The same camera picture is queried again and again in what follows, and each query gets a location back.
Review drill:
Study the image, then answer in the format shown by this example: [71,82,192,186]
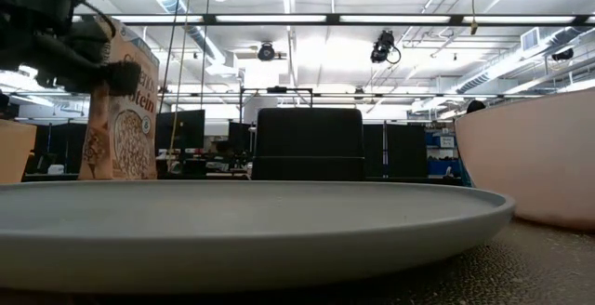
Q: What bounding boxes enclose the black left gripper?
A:
[0,16,143,98]

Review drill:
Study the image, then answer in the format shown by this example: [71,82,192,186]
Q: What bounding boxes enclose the orange cereal box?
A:
[77,16,162,181]

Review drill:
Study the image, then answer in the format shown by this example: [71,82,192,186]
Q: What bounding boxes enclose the black computer monitor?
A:
[155,109,206,151]

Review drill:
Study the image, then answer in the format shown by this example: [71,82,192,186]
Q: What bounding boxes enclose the round black ceiling fixture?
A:
[257,41,277,62]

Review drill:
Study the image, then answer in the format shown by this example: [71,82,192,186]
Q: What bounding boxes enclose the black metal stand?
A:
[239,86,313,125]

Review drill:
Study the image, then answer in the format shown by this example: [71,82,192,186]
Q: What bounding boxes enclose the grey-blue round plate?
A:
[0,179,517,296]

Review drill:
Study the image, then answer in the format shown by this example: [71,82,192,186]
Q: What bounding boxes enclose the black two-slot toaster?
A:
[250,107,366,182]

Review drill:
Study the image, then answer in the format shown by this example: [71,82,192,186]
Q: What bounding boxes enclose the black partition panel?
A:
[363,123,429,179]

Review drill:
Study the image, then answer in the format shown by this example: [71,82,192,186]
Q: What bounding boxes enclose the blue storage bins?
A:
[426,130,459,177]

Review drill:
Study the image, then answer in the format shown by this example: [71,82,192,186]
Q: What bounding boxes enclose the pink bowl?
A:
[454,88,595,232]

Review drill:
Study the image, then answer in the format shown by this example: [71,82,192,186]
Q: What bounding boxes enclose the dark hanging cable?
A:
[159,0,186,113]

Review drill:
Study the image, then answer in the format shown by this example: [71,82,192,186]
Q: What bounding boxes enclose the black overhead frame bar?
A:
[73,13,595,26]

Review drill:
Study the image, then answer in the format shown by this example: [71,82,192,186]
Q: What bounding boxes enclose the black overhead camera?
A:
[370,29,402,65]

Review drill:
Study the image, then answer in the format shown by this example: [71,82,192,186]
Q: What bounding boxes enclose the black aluminium table frame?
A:
[20,172,466,186]

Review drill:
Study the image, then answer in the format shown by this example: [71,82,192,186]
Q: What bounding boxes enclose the hanging cord with plug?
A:
[468,0,479,36]

